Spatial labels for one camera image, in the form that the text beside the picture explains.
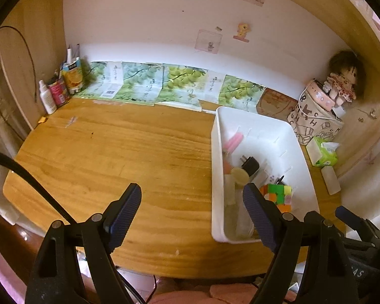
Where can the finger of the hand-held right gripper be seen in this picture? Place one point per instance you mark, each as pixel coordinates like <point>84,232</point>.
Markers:
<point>343,217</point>

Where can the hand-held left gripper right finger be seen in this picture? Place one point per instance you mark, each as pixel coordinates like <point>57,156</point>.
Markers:
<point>256,220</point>

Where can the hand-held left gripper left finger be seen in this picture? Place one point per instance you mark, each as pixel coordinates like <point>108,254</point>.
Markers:
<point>126,215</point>

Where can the multicoloured puzzle cube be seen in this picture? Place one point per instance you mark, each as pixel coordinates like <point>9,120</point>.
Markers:
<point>277,196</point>

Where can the beige round case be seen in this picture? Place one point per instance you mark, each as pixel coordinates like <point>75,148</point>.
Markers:
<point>239,175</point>

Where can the black plug charger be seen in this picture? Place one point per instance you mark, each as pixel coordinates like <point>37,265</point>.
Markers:
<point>250,166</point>

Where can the pink plastic box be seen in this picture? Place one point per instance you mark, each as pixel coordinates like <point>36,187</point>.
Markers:
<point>234,142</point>

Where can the white plastic bin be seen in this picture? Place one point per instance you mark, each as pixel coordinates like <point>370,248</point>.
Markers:
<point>291,139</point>

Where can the white tissue pack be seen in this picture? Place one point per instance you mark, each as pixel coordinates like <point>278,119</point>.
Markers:
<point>331,180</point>

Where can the green tissue pack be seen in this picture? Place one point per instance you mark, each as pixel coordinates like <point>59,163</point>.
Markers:
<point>323,153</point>

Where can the person's pink clothing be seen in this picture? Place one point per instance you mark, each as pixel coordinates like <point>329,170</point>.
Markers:
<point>209,294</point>

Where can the printed fabric basket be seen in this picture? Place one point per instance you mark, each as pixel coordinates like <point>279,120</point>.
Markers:
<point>313,126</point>

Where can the white power adapter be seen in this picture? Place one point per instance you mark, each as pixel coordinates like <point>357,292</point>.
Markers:
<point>338,111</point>

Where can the brown printed cardboard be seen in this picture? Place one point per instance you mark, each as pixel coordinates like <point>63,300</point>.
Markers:
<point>277,104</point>

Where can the pink round tin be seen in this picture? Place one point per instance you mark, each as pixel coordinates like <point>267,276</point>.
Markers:
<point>319,96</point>

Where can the small yellow scrap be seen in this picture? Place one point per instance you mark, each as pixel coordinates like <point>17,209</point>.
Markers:
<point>42,120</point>

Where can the pink can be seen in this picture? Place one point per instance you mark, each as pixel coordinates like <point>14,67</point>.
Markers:
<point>59,93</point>

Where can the white plastic bottle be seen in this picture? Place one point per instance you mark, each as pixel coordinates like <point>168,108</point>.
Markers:
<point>47,99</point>

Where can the rag doll with brown hair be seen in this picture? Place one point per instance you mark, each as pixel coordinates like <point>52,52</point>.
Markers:
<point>343,76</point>

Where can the orange juice packet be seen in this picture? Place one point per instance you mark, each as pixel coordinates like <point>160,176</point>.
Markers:
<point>73,77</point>

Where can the metal wall hook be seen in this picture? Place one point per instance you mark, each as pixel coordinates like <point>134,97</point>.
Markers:
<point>372,114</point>

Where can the pink square wall sticker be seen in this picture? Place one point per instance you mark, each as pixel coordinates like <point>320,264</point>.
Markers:
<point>209,41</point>

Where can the yellow pony wall sticker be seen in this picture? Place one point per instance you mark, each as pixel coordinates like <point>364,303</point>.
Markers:
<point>242,31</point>

